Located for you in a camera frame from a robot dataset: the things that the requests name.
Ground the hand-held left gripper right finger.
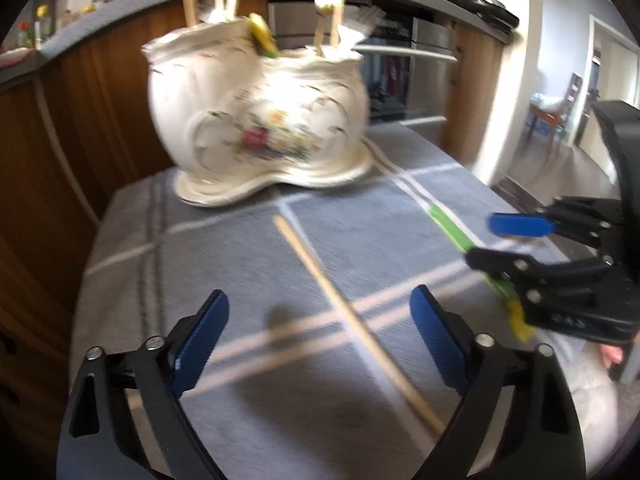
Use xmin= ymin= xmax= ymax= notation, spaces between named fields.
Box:
xmin=409 ymin=285 xmax=586 ymax=480

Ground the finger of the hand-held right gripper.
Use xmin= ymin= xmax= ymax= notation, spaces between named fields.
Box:
xmin=465 ymin=247 xmax=617 ymax=307
xmin=487 ymin=195 xmax=623 ymax=248

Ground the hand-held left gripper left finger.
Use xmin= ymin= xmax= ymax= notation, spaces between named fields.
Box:
xmin=59 ymin=289 xmax=231 ymax=480

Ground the green yellow plastic utensil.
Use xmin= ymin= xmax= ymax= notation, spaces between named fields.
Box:
xmin=425 ymin=204 xmax=538 ymax=345
xmin=248 ymin=12 xmax=279 ymax=57

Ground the wooden chopstick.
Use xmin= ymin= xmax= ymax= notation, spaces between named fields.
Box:
xmin=273 ymin=215 xmax=447 ymax=435

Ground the white floral ceramic utensil holder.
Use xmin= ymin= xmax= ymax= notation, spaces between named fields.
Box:
xmin=141 ymin=15 xmax=376 ymax=208

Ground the wooden fork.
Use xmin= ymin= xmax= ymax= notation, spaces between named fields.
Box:
xmin=314 ymin=0 xmax=347 ymax=57

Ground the person's right hand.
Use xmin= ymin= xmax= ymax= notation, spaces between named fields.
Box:
xmin=600 ymin=345 xmax=627 ymax=369

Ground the blue grey striped tablecloth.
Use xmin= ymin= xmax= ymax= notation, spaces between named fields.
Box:
xmin=57 ymin=122 xmax=631 ymax=480

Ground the wooden chair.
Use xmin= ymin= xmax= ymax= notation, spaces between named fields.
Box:
xmin=527 ymin=72 xmax=586 ymax=156

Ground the stainless steel oven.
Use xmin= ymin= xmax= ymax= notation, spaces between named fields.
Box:
xmin=267 ymin=2 xmax=456 ymax=126

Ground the wooden base cabinet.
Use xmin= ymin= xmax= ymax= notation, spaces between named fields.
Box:
xmin=0 ymin=0 xmax=271 ymax=361

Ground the black pot with lid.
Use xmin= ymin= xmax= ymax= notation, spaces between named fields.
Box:
xmin=435 ymin=0 xmax=521 ymax=28

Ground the grey speckled countertop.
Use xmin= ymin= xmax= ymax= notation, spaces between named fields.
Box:
xmin=0 ymin=0 xmax=508 ymax=86

